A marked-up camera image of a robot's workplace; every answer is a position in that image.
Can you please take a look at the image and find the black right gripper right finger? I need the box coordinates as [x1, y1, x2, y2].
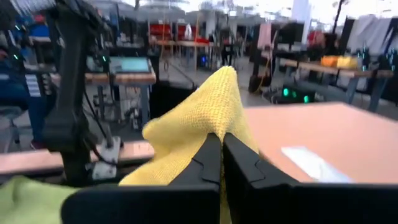
[223, 133, 398, 224]

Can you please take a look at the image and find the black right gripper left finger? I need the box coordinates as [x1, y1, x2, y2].
[61, 133, 222, 224]

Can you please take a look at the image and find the yellow microfiber towel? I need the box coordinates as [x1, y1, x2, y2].
[119, 65, 259, 224]

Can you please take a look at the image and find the lime green microfiber towel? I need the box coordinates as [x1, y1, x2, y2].
[0, 175, 80, 224]

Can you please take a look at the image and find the white desk label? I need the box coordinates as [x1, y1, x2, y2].
[280, 145, 354, 184]

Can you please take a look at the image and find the beige wooden desk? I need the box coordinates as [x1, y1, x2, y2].
[244, 101, 398, 185]

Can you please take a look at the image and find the black box with green lights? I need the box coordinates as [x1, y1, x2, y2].
[272, 83, 317, 105]

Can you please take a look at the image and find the background wooden work table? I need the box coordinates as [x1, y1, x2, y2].
[49, 55, 158, 125]
[279, 57, 396, 113]

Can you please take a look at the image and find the orange yellow cloth pile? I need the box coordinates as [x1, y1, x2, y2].
[320, 55, 358, 70]

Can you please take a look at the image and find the pink hanging cloth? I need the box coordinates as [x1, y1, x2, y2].
[257, 22, 273, 50]

